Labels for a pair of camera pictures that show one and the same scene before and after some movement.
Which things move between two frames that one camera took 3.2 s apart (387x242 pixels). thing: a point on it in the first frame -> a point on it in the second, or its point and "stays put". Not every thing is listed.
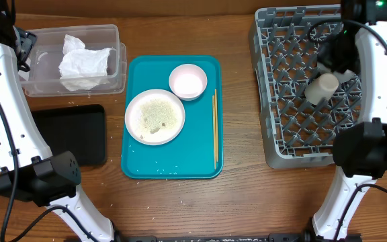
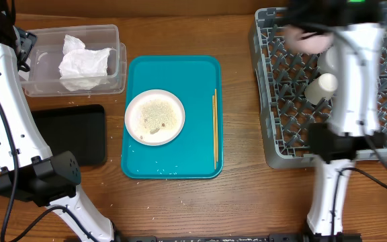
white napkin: x=81 y=68 stays put
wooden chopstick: x=213 y=132 stays put
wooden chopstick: x=216 y=125 stays put
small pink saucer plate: x=188 y=82 -> x=299 y=39
